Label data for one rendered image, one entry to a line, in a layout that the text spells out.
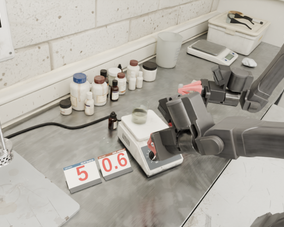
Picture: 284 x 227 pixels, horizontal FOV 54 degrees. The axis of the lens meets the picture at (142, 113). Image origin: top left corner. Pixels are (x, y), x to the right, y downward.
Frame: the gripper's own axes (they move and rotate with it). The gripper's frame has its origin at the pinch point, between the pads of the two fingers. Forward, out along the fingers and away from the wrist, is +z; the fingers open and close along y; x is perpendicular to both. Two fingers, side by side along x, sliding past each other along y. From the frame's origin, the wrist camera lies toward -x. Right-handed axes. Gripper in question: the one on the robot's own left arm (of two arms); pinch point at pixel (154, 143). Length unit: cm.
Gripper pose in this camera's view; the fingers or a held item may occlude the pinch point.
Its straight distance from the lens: 74.7
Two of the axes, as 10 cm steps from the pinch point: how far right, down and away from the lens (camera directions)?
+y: -8.5, 2.3, -4.7
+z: -4.6, 1.2, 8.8
